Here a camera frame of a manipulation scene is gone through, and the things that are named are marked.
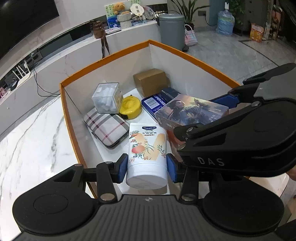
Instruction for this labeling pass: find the water jug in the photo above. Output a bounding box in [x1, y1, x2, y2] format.
[216, 2, 235, 36]

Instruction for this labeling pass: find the plaid glasses case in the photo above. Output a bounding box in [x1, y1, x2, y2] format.
[84, 108, 130, 148]

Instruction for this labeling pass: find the pastel woven bag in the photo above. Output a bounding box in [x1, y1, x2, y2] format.
[185, 24, 198, 47]

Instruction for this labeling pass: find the brown leather camera bag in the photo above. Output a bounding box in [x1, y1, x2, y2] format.
[93, 21, 110, 58]

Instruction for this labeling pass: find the blue Super Deer tin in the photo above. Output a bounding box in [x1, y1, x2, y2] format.
[141, 87, 180, 120]

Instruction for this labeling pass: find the potted green plant right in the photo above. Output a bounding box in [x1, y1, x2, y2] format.
[171, 0, 210, 29]

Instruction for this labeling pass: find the black power cable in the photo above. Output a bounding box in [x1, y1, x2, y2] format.
[32, 67, 61, 98]

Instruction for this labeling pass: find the marble TV console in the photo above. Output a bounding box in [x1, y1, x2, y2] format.
[1, 21, 161, 132]

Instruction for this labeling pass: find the pink bottle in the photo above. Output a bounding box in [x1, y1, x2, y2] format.
[166, 130, 185, 150]

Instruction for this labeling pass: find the clear plastic box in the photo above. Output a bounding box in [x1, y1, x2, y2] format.
[92, 82, 123, 114]

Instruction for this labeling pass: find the black television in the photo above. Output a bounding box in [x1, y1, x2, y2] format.
[0, 0, 59, 57]

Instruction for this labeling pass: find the teddy bear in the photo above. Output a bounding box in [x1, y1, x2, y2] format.
[112, 2, 129, 15]

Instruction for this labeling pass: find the grey trash can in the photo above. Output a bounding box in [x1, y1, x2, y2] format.
[158, 14, 189, 52]

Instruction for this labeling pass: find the yellow tape measure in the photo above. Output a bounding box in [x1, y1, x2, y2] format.
[119, 95, 142, 120]

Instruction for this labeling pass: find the orange storage box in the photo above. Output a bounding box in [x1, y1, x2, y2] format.
[59, 39, 241, 200]

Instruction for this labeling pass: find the white wifi router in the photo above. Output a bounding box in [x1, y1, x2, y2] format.
[13, 60, 31, 86]

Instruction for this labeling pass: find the illustrated card box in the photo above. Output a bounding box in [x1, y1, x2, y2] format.
[155, 94, 229, 131]

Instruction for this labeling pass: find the green picture board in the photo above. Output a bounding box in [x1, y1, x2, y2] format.
[104, 0, 141, 28]

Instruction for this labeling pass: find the brown cardboard box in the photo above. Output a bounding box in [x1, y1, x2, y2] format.
[133, 68, 170, 97]

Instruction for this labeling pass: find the white lotion tube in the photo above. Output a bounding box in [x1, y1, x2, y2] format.
[126, 123, 168, 190]

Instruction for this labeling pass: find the white round fan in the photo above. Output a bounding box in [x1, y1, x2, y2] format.
[130, 4, 144, 20]

